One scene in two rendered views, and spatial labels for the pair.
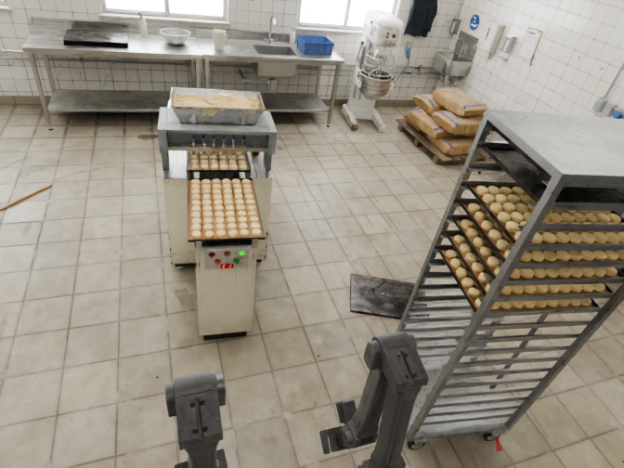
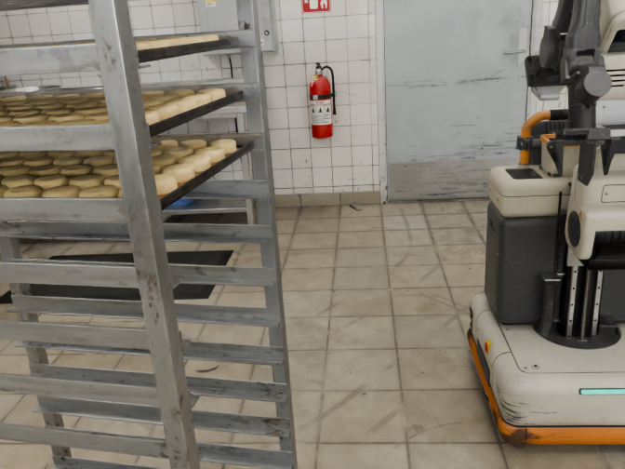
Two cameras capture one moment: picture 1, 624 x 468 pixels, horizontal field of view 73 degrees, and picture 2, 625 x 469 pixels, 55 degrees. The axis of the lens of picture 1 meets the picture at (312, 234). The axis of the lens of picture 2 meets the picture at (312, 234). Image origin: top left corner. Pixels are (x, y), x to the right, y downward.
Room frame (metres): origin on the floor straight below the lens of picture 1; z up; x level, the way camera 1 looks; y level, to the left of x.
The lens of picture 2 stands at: (2.12, -0.09, 1.35)
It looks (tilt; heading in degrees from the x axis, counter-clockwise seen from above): 20 degrees down; 210
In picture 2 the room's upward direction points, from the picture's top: 4 degrees counter-clockwise
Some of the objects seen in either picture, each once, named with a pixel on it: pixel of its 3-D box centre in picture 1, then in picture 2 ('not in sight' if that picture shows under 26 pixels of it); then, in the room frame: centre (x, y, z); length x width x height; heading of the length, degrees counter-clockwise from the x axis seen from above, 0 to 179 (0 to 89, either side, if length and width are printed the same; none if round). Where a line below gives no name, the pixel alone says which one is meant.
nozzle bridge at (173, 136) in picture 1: (217, 143); not in sight; (2.51, 0.72, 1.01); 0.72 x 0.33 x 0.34; 109
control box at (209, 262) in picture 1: (227, 257); not in sight; (1.69, 0.44, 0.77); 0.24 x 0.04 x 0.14; 109
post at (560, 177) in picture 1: (463, 344); (267, 225); (1.19, -0.72, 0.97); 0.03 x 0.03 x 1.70; 15
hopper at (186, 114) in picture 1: (217, 109); not in sight; (2.51, 0.72, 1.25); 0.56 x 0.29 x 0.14; 109
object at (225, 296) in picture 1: (222, 256); not in sight; (2.03, 0.56, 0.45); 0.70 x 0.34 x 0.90; 19
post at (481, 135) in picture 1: (425, 270); (164, 341); (1.63, -0.60, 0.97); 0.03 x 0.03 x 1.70; 15
